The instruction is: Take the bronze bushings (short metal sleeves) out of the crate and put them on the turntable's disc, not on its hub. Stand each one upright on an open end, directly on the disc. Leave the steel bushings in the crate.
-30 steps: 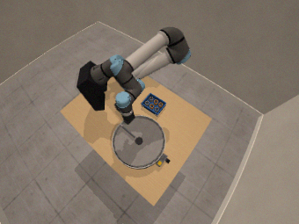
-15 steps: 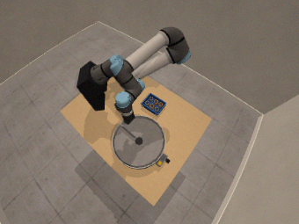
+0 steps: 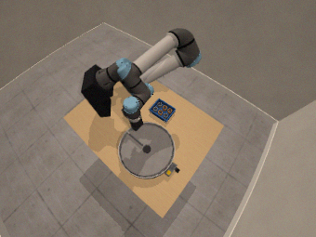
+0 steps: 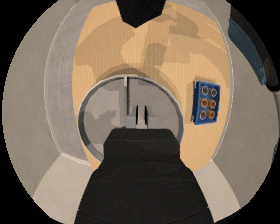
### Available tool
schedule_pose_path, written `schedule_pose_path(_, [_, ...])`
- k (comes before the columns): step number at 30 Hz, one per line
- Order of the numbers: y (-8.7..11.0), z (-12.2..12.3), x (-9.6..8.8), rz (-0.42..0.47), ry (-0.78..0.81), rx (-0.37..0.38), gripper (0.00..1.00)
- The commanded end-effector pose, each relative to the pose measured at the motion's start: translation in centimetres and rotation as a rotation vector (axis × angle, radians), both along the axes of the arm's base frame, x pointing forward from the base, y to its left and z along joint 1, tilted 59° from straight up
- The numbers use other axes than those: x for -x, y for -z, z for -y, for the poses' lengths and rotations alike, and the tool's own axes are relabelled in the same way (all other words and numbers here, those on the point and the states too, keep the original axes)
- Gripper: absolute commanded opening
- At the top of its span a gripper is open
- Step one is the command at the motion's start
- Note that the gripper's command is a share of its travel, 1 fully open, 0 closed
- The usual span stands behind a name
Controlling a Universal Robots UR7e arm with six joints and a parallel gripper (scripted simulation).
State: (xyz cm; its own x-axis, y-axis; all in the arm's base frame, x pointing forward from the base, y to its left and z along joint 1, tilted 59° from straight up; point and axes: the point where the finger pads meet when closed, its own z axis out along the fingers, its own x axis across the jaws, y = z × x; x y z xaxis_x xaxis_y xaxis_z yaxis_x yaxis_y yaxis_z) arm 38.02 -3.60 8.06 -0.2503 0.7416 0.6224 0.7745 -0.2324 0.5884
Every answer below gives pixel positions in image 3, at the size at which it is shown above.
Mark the blue rectangular crate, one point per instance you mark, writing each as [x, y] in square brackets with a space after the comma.
[158, 109]

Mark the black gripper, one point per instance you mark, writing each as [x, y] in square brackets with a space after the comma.
[135, 123]

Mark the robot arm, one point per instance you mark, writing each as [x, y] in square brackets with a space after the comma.
[131, 74]

